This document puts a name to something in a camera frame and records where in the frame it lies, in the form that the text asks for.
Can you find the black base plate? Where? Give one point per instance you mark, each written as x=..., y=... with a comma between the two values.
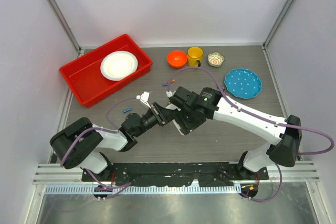
x=208, y=174

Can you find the white cable duct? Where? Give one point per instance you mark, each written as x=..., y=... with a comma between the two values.
x=132, y=190

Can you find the patterned small bowl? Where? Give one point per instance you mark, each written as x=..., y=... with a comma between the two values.
x=215, y=59

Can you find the red plastic bin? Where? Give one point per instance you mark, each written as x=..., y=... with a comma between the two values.
x=86, y=81

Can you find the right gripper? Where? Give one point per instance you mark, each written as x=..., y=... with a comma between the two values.
x=187, y=126

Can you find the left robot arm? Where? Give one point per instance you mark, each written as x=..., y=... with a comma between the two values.
x=76, y=145

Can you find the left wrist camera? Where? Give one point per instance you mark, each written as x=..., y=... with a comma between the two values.
x=144, y=99

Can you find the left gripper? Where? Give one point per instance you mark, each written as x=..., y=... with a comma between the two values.
x=164, y=115

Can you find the blue dotted plate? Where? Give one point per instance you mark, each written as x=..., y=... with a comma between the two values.
x=243, y=83

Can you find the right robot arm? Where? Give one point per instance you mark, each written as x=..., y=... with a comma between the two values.
x=281, y=134

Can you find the white paper plate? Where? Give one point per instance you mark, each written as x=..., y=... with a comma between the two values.
x=118, y=65

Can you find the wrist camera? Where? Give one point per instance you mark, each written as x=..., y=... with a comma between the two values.
x=169, y=94
x=144, y=99

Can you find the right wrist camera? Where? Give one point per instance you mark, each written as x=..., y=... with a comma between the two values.
x=169, y=94

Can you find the orange bowl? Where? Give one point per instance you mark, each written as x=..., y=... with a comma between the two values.
x=177, y=59

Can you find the yellow mug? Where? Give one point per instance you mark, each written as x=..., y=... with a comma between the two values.
x=194, y=56

